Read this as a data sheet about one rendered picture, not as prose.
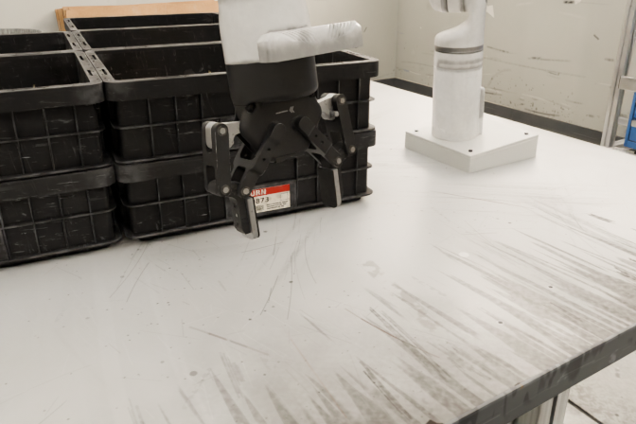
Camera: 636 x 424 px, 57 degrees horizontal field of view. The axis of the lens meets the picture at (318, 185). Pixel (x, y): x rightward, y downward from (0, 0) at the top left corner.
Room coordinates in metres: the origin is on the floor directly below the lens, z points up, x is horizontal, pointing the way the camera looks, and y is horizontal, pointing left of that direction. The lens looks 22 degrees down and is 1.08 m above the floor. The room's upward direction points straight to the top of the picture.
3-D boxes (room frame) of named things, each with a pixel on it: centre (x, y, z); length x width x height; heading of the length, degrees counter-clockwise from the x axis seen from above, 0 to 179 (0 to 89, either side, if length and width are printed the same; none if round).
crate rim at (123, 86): (0.93, 0.15, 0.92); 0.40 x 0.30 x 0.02; 115
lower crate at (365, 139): (0.93, 0.15, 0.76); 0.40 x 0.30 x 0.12; 115
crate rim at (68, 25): (1.47, 0.40, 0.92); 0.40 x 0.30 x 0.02; 115
